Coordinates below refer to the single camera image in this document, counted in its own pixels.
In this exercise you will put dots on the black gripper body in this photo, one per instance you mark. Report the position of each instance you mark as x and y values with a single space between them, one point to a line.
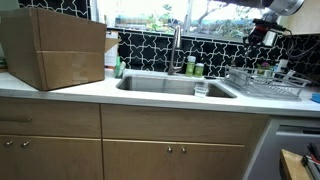
258 35

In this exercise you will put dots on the purple flowering potted plant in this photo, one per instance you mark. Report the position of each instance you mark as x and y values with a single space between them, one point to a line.
265 65

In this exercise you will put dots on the short green soap bottle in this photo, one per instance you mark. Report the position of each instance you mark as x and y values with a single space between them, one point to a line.
199 70

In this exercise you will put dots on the tall green soap bottle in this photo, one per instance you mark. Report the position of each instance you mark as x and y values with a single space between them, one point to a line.
190 66

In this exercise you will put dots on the clear plastic cup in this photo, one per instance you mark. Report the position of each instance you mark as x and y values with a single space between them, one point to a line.
201 90

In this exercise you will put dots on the brushed steel kitchen faucet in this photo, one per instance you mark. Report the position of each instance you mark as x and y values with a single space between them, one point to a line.
175 43

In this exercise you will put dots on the blue sponge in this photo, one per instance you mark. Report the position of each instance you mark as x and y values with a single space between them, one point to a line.
316 98

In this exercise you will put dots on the stainless steel sink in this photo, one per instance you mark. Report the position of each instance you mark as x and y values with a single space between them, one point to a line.
160 84

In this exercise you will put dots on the white dishwasher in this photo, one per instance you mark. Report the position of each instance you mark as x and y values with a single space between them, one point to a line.
286 136

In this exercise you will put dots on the kitchen window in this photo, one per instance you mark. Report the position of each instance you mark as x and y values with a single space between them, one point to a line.
150 13

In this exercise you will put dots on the wide wooden false drawer front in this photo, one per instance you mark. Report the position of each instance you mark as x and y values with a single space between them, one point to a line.
183 125

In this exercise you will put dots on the round metal cabinet knob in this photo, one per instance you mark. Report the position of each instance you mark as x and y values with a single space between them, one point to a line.
25 144
183 150
169 149
8 143

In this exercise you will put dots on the wooden cabinet door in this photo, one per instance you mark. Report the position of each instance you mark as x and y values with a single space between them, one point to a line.
140 161
6 163
63 160
210 163

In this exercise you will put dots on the green dish brush bottle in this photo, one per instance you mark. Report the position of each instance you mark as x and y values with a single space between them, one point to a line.
119 68

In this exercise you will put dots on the black red tool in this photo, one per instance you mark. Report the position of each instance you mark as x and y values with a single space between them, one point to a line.
313 163

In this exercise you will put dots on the white container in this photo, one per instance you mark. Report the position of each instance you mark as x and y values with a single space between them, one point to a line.
111 56

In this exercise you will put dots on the large cardboard box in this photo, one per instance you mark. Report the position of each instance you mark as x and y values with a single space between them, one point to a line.
66 50

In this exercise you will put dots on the white wall outlet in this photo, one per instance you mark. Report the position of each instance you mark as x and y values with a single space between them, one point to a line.
283 65

